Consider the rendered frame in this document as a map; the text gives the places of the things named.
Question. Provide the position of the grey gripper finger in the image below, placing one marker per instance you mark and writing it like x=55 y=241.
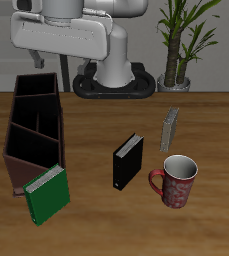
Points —
x=82 y=70
x=38 y=62

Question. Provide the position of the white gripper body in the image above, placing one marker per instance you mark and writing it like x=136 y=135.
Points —
x=62 y=36

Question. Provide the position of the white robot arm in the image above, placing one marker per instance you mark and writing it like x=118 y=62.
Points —
x=114 y=66

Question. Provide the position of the dark brown desk caddy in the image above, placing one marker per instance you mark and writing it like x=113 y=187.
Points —
x=36 y=133

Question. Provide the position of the grey book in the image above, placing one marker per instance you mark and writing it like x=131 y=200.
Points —
x=168 y=131

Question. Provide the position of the black book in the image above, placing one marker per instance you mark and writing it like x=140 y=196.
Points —
x=127 y=166

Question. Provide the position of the green book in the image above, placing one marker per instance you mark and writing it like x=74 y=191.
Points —
x=49 y=196

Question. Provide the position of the green pot plant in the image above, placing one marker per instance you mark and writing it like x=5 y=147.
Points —
x=172 y=50

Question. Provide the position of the red patterned mug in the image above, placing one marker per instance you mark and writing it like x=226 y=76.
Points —
x=176 y=190

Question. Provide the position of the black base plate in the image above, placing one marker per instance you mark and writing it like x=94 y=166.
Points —
x=142 y=87

